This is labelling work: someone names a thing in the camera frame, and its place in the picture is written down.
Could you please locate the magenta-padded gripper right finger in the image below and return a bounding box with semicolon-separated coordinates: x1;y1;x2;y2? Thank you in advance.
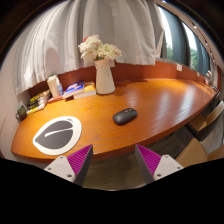
134;143;184;185

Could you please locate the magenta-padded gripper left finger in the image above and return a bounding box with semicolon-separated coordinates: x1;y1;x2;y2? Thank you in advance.
43;143;94;187

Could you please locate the black computer mouse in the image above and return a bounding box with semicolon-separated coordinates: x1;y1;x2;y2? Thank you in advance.
112;107;139;126

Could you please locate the round white grey mouse pad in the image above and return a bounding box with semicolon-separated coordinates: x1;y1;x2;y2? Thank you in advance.
32;115;83;156

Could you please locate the wooden chair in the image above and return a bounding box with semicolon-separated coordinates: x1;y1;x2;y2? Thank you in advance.
184;99;224;142
174;137;224;168

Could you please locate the yellow white book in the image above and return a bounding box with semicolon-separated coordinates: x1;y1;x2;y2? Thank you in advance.
26;103;48;116

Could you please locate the dark mug with green top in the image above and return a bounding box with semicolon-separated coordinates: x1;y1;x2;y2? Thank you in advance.
15;105;28;122

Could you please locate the red book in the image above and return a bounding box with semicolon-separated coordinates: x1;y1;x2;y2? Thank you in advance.
47;95;65;104

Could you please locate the yellow black cover book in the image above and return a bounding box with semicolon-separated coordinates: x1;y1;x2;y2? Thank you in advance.
29;88;52;103

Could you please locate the clear spray bottle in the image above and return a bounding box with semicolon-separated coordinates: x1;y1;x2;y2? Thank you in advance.
55;78;64;97

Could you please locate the white tumbler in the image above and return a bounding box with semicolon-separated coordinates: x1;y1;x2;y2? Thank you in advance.
46;74;61;98

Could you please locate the white ceramic vase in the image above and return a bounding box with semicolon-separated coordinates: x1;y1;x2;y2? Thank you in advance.
94;58;116;96

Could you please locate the white flower bouquet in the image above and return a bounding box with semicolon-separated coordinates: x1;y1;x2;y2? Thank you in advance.
77;34;123;62

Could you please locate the dark framed window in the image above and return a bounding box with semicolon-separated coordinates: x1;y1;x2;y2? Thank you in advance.
156;3;214;78

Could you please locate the white curtain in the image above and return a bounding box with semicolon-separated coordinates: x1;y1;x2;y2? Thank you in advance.
13;0;166;96

